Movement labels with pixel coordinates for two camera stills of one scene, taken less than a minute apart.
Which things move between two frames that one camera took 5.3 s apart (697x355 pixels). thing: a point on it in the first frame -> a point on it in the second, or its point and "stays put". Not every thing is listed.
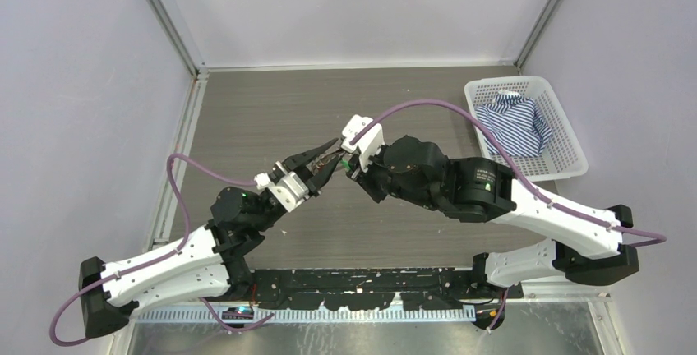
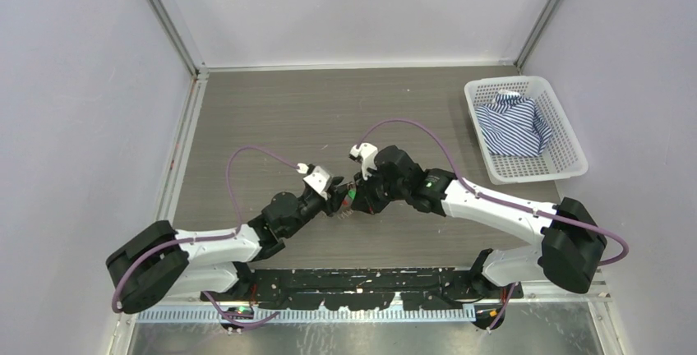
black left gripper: x=299 y=162 -> x=334 y=195
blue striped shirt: x=516 y=124 stays put
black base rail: x=343 y=289 stays put
